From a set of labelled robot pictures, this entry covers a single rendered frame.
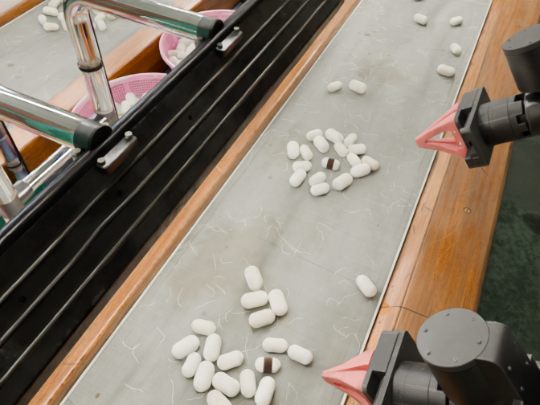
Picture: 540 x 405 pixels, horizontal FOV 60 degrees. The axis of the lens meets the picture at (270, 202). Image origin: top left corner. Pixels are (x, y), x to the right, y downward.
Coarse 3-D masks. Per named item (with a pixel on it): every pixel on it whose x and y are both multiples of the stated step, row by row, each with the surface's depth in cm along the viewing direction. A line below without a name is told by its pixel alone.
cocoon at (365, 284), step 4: (360, 276) 66; (364, 276) 65; (356, 280) 66; (360, 280) 65; (364, 280) 65; (368, 280) 65; (360, 284) 65; (364, 284) 65; (368, 284) 65; (372, 284) 65; (360, 288) 65; (364, 288) 65; (368, 288) 64; (372, 288) 64; (376, 288) 65; (364, 292) 65; (368, 292) 64; (372, 292) 64; (368, 296) 65; (372, 296) 65
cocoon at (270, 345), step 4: (264, 340) 60; (268, 340) 59; (272, 340) 59; (276, 340) 59; (280, 340) 59; (284, 340) 60; (264, 344) 59; (268, 344) 59; (272, 344) 59; (276, 344) 59; (280, 344) 59; (284, 344) 59; (264, 348) 59; (268, 348) 59; (272, 348) 59; (276, 348) 59; (280, 348) 59; (284, 348) 59; (276, 352) 59; (280, 352) 59
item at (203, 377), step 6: (198, 366) 57; (204, 366) 57; (210, 366) 57; (198, 372) 56; (204, 372) 56; (210, 372) 56; (198, 378) 56; (204, 378) 56; (210, 378) 56; (198, 384) 55; (204, 384) 55; (210, 384) 56; (198, 390) 55; (204, 390) 56
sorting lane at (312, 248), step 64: (384, 0) 120; (448, 0) 121; (320, 64) 101; (384, 64) 102; (448, 64) 103; (320, 128) 88; (384, 128) 89; (256, 192) 77; (384, 192) 78; (192, 256) 69; (256, 256) 69; (320, 256) 70; (384, 256) 70; (128, 320) 62; (192, 320) 63; (320, 320) 63; (128, 384) 57; (192, 384) 57; (256, 384) 57; (320, 384) 58
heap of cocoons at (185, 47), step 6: (180, 42) 105; (186, 42) 105; (192, 42) 107; (180, 48) 103; (186, 48) 103; (192, 48) 103; (168, 54) 102; (174, 54) 102; (180, 54) 102; (186, 54) 101; (174, 60) 100; (180, 60) 102
